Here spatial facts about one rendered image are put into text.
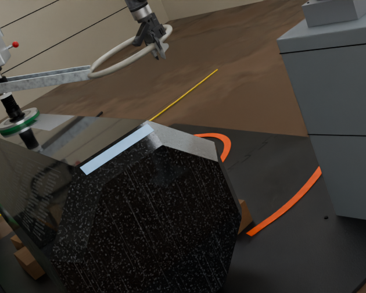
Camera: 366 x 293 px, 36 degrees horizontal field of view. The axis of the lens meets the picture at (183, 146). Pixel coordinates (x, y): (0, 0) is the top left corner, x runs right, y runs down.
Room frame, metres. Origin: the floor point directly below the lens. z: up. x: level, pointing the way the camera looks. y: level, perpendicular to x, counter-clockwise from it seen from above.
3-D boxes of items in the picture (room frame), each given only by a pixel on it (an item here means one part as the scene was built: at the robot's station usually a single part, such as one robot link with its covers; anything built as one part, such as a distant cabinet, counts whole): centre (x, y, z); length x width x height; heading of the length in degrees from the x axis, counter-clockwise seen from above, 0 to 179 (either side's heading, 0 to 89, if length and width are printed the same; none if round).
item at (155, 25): (2.66, -0.08, 1.00); 0.09 x 0.08 x 0.12; 120
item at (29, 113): (2.83, 0.70, 0.82); 0.21 x 0.21 x 0.01
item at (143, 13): (2.65, -0.07, 1.08); 0.10 x 0.09 x 0.05; 30
